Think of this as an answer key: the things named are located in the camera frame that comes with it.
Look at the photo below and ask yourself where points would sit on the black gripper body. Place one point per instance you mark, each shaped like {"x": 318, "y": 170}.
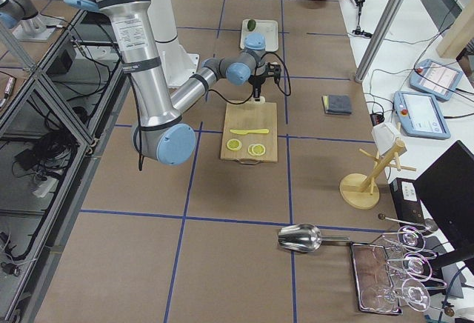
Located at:
{"x": 257, "y": 80}

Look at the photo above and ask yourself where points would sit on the white steamed bun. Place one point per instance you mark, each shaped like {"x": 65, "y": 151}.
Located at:
{"x": 260, "y": 100}

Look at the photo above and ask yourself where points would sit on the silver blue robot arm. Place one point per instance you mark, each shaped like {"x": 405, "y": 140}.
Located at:
{"x": 160, "y": 133}

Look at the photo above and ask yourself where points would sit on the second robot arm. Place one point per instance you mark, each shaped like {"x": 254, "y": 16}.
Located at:
{"x": 26, "y": 22}

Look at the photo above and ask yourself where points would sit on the bamboo cutting board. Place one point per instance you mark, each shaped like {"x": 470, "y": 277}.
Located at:
{"x": 251, "y": 116}

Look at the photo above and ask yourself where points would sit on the white plastic tray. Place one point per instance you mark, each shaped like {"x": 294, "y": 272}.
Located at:
{"x": 269, "y": 30}

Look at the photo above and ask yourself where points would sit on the yellow plastic knife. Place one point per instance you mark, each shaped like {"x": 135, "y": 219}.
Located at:
{"x": 262, "y": 131}

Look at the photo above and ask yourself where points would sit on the yellow sponge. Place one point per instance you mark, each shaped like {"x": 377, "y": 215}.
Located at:
{"x": 325, "y": 102}

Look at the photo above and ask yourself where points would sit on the stacked lemon slice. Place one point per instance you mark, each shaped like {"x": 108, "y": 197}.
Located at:
{"x": 259, "y": 150}

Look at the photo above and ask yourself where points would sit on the grey folded cloth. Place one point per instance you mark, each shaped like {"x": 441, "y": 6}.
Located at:
{"x": 338, "y": 104}

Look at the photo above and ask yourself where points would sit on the black tripod stand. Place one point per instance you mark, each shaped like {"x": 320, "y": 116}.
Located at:
{"x": 358, "y": 31}

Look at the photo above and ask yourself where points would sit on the white paper cup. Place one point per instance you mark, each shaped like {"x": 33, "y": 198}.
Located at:
{"x": 385, "y": 135}

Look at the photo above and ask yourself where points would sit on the wooden mug tree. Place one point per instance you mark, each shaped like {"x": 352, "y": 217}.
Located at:
{"x": 361, "y": 191}

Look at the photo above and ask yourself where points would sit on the blue teach pendant near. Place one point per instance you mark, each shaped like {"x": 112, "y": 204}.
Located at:
{"x": 420, "y": 115}

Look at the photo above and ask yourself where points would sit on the blue teach pendant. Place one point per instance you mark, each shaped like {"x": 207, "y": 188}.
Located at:
{"x": 435, "y": 78}
{"x": 420, "y": 115}

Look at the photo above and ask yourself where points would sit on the metal scoop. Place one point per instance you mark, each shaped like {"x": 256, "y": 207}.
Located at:
{"x": 305, "y": 238}

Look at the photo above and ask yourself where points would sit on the blue teach pendant far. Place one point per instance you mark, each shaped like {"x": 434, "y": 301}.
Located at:
{"x": 435, "y": 78}

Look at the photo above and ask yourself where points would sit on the black monitor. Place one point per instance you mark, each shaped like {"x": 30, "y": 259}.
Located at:
{"x": 446, "y": 190}

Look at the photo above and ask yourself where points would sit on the metal tray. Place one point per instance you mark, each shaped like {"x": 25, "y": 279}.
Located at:
{"x": 369, "y": 268}

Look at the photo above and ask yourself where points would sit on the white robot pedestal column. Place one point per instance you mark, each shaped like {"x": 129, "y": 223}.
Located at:
{"x": 178, "y": 65}

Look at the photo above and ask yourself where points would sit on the aluminium frame post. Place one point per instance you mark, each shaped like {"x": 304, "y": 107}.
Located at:
{"x": 375, "y": 43}

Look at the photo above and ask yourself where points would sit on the wire glass rack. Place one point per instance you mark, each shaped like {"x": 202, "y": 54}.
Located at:
{"x": 409, "y": 267}

